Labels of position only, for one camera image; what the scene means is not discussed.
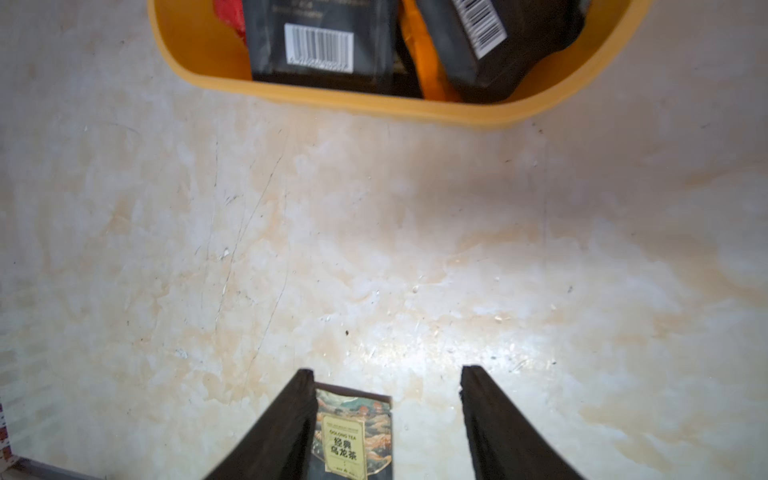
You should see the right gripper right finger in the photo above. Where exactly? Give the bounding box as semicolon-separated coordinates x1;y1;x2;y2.
460;365;581;480

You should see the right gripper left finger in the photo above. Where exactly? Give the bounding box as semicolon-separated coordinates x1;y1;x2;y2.
207;369;318;480

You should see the black gold tea bag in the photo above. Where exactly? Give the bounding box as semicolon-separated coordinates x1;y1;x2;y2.
307;383;394;480

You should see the orange tea bag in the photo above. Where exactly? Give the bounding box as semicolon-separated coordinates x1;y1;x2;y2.
398;0;461;103

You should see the black barcode tea bag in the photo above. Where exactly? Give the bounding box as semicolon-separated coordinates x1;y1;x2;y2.
243;0;422;98

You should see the yellow plastic storage box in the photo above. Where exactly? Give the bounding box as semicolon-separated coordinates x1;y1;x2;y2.
147;1;651;128

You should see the small red tea bag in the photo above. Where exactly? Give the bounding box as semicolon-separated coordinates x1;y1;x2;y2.
213;0;246;43

